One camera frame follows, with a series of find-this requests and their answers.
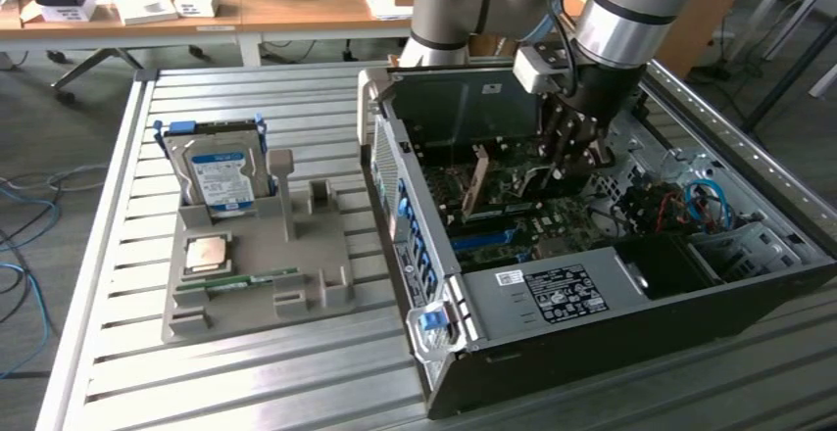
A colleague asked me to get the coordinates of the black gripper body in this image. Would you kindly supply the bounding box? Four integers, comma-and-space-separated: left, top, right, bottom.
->
554, 56, 650, 126

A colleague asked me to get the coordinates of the green graphics card black fan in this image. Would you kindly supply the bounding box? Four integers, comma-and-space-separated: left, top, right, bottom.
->
459, 145, 590, 222

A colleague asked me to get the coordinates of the silver perforated drive cage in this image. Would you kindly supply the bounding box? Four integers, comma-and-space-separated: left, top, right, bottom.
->
587, 107, 655, 202

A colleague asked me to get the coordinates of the green motherboard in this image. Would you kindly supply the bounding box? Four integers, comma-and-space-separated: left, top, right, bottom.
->
418, 136, 629, 273

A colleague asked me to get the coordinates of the blue expansion slot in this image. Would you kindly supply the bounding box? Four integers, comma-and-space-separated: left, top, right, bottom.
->
450, 232, 518, 252

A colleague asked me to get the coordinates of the silver disk bay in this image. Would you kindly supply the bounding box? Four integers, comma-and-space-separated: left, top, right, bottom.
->
689, 222, 805, 283

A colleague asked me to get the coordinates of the grey power supply unit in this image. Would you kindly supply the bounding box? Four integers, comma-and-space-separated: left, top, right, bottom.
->
460, 247, 649, 342

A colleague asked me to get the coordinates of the white booklet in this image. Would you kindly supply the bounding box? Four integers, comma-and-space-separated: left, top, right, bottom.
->
359, 0, 416, 22

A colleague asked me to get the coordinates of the black open PC case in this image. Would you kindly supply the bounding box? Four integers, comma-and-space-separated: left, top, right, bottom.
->
355, 50, 837, 421

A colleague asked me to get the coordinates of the grey parts rack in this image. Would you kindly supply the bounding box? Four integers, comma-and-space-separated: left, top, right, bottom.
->
160, 149, 358, 345

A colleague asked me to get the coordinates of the hard disk blue caddy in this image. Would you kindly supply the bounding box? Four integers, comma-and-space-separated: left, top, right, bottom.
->
152, 113, 272, 220

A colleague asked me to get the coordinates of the green RAM stick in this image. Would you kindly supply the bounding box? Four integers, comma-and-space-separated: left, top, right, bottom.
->
173, 267, 299, 293

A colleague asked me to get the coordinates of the copper-topped CPU chip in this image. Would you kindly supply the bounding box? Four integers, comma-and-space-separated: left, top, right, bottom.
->
183, 238, 230, 274

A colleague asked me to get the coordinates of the small white labelled box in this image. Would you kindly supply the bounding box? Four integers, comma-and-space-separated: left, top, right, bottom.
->
172, 0, 223, 19

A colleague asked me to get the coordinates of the flat white box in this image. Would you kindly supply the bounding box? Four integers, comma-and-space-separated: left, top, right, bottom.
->
113, 0, 179, 26

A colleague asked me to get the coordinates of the grey leg with castor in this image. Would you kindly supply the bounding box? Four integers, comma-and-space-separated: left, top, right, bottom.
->
49, 47, 145, 105

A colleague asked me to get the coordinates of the wooden desk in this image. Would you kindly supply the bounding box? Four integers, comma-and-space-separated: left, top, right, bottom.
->
0, 0, 601, 68

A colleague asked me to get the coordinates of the white box black lid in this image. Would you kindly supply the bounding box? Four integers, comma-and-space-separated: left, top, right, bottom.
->
31, 0, 97, 24

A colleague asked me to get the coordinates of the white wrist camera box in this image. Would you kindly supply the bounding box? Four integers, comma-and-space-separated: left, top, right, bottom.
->
511, 41, 571, 95

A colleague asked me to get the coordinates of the red wire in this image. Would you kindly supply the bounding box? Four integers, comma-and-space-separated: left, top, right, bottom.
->
658, 190, 689, 232

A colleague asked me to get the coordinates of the blue wire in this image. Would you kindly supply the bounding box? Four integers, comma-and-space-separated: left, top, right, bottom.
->
683, 178, 735, 234

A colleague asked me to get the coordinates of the grey floor cable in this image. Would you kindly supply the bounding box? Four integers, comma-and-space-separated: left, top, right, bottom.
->
0, 164, 109, 195

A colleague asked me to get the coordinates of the blue floor cable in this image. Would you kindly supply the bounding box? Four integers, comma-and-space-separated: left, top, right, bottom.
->
0, 178, 61, 381

